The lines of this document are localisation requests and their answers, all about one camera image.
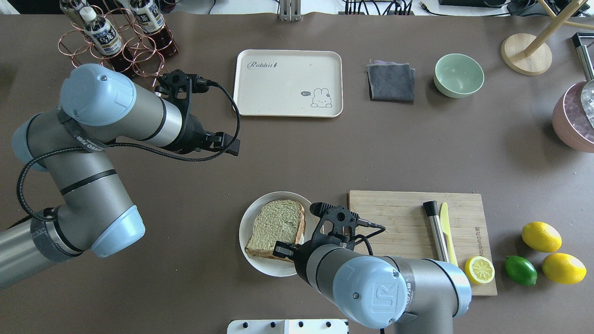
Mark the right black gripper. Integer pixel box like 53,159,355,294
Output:
273,202,359,265

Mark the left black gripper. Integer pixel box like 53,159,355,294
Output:
155,70,240,156

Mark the green spread bread slice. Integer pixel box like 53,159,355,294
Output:
244,199,306,262

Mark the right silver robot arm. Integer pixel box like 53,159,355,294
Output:
273,202,472,334

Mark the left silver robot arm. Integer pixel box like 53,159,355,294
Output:
0,64,240,289

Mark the cream rabbit tray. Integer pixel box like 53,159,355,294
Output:
233,49,343,118

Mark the white round plate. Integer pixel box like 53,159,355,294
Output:
239,192,320,277

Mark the wooden cutting board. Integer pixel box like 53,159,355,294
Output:
348,190,492,269

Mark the tea bottle two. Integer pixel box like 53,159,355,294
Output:
129,0,178,58

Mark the tea bottle one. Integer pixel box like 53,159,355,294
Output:
80,6,136,78

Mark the yellow plastic knife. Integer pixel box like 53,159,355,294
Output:
439,202,458,266

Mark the grey folded cloth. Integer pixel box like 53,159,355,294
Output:
367,60,416,103

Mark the tea bottle three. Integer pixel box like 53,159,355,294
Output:
59,0,88,29

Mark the lemon half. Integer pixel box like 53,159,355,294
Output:
464,256,496,284

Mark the green lime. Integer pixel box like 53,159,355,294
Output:
504,256,537,287

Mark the mint green bowl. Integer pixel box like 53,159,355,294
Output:
433,53,484,98

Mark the whole lemon one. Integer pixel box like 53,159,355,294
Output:
522,221,562,252

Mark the whole lemon two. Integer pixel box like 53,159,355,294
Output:
542,252,587,285

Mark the wooden mug tree stand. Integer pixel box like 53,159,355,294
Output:
500,0,594,76

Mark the pink ice bowl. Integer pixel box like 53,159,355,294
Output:
552,82,594,154

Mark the metal ice scoop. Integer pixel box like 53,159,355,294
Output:
571,32,594,127

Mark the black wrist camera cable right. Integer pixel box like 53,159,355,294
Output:
346,218,387,256

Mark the copper wire bottle rack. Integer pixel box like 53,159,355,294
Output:
58,0,178,86

